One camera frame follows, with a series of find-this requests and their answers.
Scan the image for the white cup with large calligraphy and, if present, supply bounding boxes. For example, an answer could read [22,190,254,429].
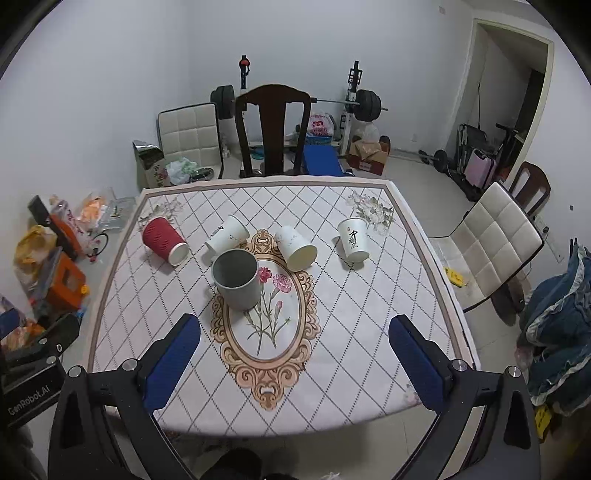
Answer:
[337,217,370,264]

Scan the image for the white barbell rack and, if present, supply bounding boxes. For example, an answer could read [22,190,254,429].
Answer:
[337,60,366,155]

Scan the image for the black dumbbell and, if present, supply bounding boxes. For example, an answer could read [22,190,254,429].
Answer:
[417,148,449,175]

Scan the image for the long black box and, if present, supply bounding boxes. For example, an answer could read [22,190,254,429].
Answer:
[28,195,83,262]

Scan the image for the blue weight bench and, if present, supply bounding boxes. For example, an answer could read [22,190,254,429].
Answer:
[301,144,355,177]

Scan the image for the white padded chair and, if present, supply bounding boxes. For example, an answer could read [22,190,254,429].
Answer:
[157,103,225,180]
[428,181,546,315]

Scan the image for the grey cup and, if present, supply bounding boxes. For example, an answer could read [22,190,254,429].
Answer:
[212,248,260,311]

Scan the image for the white cup with black print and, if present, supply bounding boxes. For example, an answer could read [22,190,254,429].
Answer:
[204,215,250,258]

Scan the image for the dark wooden chair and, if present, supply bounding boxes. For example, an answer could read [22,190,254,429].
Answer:
[234,84,312,179]
[509,161,551,219]

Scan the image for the orange snack bag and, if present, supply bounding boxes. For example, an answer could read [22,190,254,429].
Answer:
[75,191,113,223]

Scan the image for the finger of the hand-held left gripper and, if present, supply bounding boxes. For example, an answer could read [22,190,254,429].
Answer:
[0,313,81,367]

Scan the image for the cardboard box with silver lining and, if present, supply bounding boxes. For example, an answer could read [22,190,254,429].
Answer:
[132,140,172,191]

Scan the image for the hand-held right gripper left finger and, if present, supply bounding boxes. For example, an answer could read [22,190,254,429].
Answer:
[47,313,201,480]

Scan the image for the yellow plastic bag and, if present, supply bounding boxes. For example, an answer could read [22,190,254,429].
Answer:
[14,224,59,278]

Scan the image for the floral printed tablecloth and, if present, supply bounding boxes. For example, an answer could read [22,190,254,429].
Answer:
[89,176,482,437]

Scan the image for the green and white plastic bag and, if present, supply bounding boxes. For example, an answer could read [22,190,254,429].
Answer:
[165,157,197,185]

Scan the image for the pink and red plastic bag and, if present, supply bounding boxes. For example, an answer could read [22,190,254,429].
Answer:
[307,113,334,138]

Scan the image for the pink suitcase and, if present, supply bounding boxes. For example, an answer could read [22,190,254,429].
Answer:
[464,151,498,191]

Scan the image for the orange toy box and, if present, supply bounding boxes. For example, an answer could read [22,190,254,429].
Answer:
[45,253,88,311]

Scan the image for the black barbell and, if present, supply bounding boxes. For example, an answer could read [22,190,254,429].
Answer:
[211,85,389,123]

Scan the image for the open cardboard box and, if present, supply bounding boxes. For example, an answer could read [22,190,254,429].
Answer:
[345,137,391,176]

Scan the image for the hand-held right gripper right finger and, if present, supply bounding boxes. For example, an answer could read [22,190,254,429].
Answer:
[388,315,542,480]

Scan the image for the white cup with branch print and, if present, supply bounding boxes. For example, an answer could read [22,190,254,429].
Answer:
[274,224,319,272]

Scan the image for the black folded scooter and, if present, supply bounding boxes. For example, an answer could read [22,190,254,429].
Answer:
[456,122,522,191]

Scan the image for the pile of blue denim clothes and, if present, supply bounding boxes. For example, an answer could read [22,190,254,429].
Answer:
[521,240,591,408]

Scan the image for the red ribbed paper cup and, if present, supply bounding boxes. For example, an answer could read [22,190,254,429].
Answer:
[141,216,189,267]

